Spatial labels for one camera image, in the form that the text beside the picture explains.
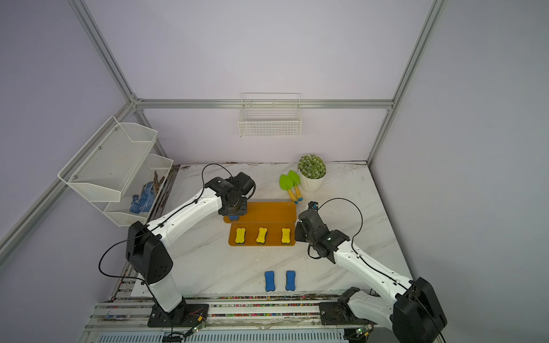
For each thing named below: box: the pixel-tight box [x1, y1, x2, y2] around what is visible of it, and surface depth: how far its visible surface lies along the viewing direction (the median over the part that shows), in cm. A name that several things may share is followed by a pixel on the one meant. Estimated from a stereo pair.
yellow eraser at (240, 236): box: [235, 227, 246, 244], surface depth 93 cm
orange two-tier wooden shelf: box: [223, 201, 297, 247], surface depth 92 cm
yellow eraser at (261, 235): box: [255, 227, 269, 245], surface depth 92 cm
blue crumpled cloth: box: [130, 181, 156, 214], surface depth 89 cm
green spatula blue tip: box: [287, 170, 304, 202], surface depth 116 cm
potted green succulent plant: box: [297, 153, 327, 193], surface depth 103 cm
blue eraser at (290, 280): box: [285, 270, 296, 291], surface depth 83 cm
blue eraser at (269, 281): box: [264, 270, 276, 292], surface depth 83 cm
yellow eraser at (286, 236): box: [280, 227, 291, 245], surface depth 92 cm
